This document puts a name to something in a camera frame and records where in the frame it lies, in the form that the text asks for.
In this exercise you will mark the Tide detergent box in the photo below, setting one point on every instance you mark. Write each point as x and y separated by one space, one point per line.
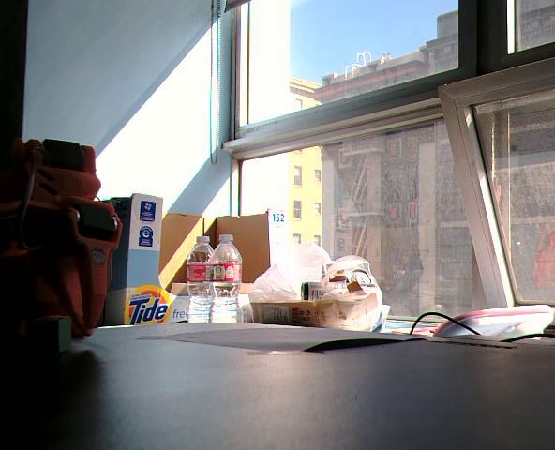
144 262

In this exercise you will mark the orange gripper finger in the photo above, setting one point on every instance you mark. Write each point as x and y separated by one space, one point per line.
94 286

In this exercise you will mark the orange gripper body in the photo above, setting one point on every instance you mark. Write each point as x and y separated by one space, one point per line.
67 267

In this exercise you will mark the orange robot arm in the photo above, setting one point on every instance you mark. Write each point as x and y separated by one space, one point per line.
66 180

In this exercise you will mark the white plastic bag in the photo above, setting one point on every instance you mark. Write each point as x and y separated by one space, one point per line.
287 276

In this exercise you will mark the clear plastic water bottle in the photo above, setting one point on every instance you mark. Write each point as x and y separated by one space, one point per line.
226 281
199 281

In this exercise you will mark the brown cardboard box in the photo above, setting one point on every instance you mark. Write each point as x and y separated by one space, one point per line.
244 244

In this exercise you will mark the white leaning window screen frame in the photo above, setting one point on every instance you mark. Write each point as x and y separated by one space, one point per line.
476 211

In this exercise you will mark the clear plastic bag with items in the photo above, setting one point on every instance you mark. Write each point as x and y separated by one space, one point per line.
357 276

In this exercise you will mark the flat printed cardboard tray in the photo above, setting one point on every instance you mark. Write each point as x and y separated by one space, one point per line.
315 314

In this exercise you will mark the small green can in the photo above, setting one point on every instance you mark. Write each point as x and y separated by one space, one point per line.
312 290

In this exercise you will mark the pink and white flat object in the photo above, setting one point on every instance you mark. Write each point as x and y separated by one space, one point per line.
502 319

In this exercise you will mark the white box with 152 label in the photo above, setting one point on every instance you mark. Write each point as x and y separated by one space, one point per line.
277 229

